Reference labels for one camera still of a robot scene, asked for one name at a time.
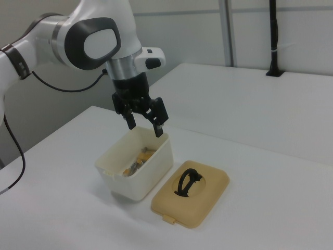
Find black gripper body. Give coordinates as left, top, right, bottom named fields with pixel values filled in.
left=112, top=72, right=151, bottom=104

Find tan lid with black handle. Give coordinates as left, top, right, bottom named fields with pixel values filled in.
left=150, top=160, right=230, bottom=229

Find white plastic tool case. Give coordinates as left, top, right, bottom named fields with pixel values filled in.
left=94, top=127, right=174, bottom=202

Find yellow and grey tools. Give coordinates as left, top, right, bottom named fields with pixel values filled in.
left=122, top=146, right=157, bottom=178

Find black pole with clamp base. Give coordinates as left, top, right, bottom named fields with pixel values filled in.
left=265, top=0, right=285, bottom=78

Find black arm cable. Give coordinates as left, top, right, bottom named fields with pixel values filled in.
left=0, top=68, right=108, bottom=195

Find grey partition post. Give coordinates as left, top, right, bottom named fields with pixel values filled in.
left=220, top=0, right=238, bottom=68

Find dark strap around arm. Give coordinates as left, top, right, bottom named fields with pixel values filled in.
left=1, top=44, right=30, bottom=80

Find white cable tie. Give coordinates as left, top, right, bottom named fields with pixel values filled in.
left=270, top=43, right=296, bottom=52

